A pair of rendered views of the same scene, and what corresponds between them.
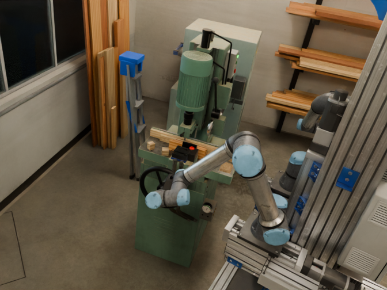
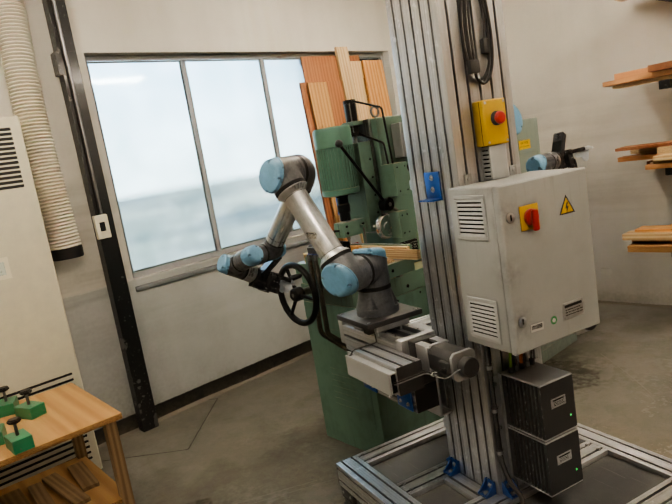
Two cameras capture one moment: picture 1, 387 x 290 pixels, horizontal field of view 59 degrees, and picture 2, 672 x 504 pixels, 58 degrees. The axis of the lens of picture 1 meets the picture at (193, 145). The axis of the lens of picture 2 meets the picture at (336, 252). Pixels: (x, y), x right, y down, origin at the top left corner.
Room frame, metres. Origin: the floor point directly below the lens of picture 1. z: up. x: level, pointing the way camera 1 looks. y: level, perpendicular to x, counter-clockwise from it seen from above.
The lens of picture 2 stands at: (-0.34, -1.65, 1.38)
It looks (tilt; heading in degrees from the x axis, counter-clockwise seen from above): 9 degrees down; 39
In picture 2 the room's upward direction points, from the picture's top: 9 degrees counter-clockwise
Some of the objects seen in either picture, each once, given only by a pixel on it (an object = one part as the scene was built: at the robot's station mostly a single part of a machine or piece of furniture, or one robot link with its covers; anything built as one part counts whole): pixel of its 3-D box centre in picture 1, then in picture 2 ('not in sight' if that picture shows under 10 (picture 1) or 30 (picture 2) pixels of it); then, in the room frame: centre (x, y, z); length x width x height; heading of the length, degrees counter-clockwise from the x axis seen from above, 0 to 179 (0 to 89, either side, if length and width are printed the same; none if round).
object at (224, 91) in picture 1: (223, 95); (396, 179); (2.05, -0.14, 1.23); 0.09 x 0.08 x 0.15; 167
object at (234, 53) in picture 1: (230, 63); (404, 139); (2.15, -0.15, 1.40); 0.10 x 0.06 x 0.16; 167
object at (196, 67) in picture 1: (193, 81); (336, 161); (1.87, 0.06, 1.35); 0.18 x 0.18 x 0.31
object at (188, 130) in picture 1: (187, 128); (350, 229); (1.89, 0.05, 1.03); 0.14 x 0.07 x 0.09; 167
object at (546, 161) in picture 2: not in sight; (540, 165); (2.01, -0.83, 1.21); 0.11 x 0.08 x 0.09; 170
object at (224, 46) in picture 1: (202, 94); (386, 192); (2.16, 0.00, 1.16); 0.22 x 0.22 x 0.72; 77
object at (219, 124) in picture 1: (217, 125); (398, 223); (2.02, -0.13, 1.02); 0.09 x 0.07 x 0.12; 77
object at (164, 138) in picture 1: (204, 149); (370, 253); (1.84, -0.07, 0.92); 0.60 x 0.02 x 0.04; 77
